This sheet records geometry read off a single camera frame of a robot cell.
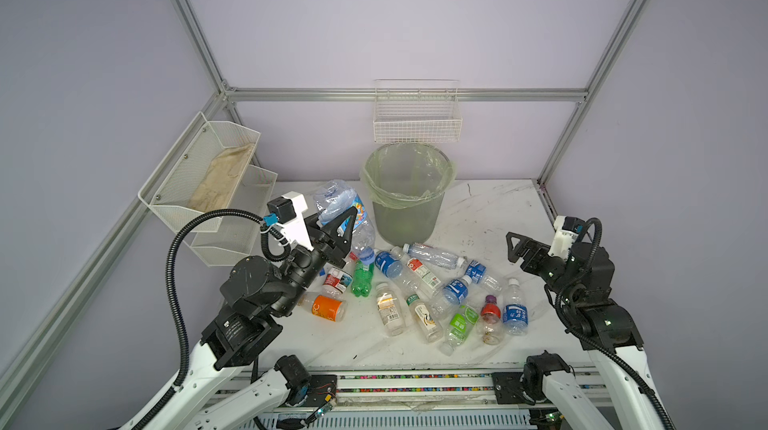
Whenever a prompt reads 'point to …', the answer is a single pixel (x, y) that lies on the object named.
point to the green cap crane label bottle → (425, 318)
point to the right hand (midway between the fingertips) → (519, 237)
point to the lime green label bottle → (463, 320)
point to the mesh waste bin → (410, 225)
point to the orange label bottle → (320, 305)
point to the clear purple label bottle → (434, 255)
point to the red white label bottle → (337, 280)
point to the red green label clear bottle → (418, 276)
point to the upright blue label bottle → (515, 311)
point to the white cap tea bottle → (390, 308)
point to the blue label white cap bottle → (389, 262)
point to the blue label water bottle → (453, 295)
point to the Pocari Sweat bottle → (477, 271)
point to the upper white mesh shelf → (199, 173)
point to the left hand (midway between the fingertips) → (350, 209)
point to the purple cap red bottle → (491, 325)
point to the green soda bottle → (362, 279)
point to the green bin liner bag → (405, 175)
